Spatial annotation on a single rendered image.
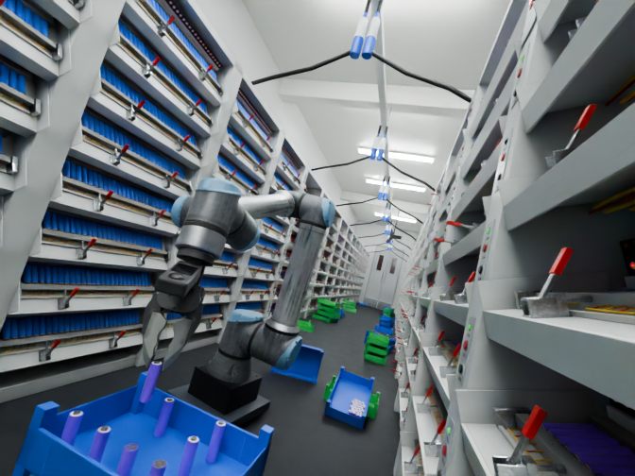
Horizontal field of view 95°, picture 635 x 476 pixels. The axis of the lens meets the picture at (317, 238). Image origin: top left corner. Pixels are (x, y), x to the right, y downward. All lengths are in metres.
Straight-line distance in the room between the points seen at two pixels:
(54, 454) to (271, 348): 0.81
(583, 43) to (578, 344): 0.38
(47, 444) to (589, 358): 0.64
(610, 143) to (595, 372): 0.20
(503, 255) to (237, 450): 0.59
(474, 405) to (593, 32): 0.54
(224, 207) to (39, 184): 0.77
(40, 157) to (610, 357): 1.33
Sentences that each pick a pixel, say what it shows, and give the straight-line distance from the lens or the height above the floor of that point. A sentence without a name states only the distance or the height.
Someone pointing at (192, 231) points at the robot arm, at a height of 0.70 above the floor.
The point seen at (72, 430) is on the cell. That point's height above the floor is 0.37.
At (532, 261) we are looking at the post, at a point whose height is 0.80.
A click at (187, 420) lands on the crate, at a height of 0.35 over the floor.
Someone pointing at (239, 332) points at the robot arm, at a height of 0.36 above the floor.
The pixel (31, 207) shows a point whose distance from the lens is 1.29.
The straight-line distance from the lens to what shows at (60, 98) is 1.31.
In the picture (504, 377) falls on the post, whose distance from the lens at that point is 0.61.
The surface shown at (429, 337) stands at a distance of 1.29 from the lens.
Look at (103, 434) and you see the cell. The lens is 0.59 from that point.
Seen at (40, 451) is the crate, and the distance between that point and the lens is 0.63.
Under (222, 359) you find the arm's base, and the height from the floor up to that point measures 0.23.
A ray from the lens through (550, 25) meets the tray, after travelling 0.78.
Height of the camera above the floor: 0.69
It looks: 6 degrees up
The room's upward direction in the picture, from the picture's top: 15 degrees clockwise
